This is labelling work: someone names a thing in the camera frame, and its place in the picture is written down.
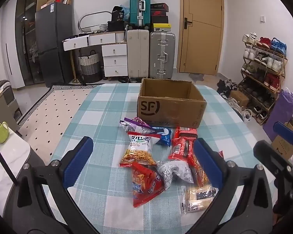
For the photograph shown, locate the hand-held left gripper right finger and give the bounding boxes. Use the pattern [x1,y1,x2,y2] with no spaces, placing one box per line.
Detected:
[190,138,276,234]

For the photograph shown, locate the dark grey refrigerator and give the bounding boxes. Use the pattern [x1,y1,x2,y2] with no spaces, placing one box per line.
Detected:
[35,2,74,88]

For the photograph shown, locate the oval metal hoop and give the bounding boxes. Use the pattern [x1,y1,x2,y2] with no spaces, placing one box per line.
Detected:
[78,11,112,31]

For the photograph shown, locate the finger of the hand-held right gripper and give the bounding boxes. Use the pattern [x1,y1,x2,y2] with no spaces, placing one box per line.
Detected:
[273,121,293,147]
[253,140,293,176]

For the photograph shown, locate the wooden broom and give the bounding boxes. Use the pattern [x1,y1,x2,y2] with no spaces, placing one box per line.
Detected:
[69,50,77,83]

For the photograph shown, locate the small brown carton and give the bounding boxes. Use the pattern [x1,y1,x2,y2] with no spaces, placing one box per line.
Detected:
[230,90,250,108]

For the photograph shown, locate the beige suitcase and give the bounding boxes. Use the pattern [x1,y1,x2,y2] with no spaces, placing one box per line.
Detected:
[126,29,150,78]

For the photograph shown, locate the rows of assorted shoes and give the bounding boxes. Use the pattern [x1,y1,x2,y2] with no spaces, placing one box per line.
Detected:
[241,32,287,123]

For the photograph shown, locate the plain black shoe box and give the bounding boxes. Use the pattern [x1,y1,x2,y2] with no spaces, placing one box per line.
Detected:
[151,16,169,25]

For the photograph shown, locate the black storage box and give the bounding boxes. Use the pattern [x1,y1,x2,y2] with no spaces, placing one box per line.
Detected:
[107,21,126,32]

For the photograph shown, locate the grey door mat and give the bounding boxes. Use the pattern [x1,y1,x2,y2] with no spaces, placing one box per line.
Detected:
[189,73,206,82]

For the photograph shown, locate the black bag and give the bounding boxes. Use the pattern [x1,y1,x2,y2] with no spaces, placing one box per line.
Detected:
[112,5,126,22]

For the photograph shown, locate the brown cardboard box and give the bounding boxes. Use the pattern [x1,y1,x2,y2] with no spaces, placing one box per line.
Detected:
[137,77,207,129]

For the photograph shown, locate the wooden door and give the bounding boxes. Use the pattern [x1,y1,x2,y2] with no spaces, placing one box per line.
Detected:
[179,0,224,76]

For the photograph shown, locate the red packet with dark window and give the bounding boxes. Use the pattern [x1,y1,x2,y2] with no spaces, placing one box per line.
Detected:
[173,126,198,142]
[168,136,224,187]

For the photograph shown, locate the dark glass cabinet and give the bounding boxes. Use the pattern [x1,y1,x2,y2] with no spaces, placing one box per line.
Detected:
[16,0,43,86]

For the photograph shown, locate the flat brown carton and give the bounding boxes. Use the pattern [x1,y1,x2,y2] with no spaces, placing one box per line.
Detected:
[271,121,293,161]

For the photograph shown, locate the teal checked tablecloth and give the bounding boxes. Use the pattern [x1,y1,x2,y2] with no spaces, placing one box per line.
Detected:
[50,83,281,234]

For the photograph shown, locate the blue plastic bag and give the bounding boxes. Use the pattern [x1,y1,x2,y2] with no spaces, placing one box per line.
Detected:
[120,4,131,18]

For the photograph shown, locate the pile of loose shoes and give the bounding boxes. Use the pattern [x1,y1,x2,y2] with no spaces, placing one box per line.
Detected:
[217,79,253,124]

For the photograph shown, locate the silver suitcase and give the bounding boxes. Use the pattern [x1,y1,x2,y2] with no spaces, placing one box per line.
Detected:
[149,32,176,79]

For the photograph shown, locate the beige dotted rug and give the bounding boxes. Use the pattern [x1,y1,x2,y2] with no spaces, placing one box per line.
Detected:
[17,85,105,162]

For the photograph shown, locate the blue cookie packet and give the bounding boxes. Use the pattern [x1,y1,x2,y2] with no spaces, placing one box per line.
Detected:
[150,126,172,147]

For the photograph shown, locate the purple snack packet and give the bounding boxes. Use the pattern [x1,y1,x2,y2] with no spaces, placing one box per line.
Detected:
[120,117,150,133]

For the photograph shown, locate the grey floor appliance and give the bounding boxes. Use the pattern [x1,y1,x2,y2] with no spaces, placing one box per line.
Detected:
[0,80,23,123]

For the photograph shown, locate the clear bread packet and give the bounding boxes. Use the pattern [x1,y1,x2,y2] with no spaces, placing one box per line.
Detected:
[181,182,218,214]

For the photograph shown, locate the teal suitcase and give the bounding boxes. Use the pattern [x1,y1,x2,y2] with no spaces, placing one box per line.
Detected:
[129,0,151,30]

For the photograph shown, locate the white noodle snack packet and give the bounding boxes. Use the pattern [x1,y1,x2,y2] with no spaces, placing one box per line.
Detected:
[120,134,162,167]

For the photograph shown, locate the metal shoe rack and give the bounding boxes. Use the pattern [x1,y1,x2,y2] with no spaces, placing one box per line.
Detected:
[240,41,289,125]

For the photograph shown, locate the red packet with white back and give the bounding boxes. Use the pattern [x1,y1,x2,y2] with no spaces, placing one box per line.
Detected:
[156,160,194,191]

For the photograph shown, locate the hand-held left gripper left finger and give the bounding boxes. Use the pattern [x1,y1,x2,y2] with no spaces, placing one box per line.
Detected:
[4,136,100,234]

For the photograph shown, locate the red chips packet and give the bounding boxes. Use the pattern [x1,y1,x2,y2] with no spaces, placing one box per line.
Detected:
[131,161,167,208]

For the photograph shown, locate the woven laundry basket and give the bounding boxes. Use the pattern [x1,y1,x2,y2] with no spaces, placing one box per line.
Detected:
[78,50,102,83]

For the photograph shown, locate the purple gift bag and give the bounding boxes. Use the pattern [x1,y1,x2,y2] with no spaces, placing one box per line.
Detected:
[262,88,293,142]

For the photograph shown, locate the green mug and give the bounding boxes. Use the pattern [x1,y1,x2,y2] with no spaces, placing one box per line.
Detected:
[0,122,10,144]

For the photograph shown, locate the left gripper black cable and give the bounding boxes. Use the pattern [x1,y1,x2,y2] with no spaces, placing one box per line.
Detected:
[0,136,18,186]

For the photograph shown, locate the white drawer desk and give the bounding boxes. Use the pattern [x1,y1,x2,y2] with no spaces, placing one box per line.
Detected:
[62,30,128,81]

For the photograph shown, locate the labelled brown carton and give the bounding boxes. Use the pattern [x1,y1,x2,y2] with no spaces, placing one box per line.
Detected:
[40,0,55,11]

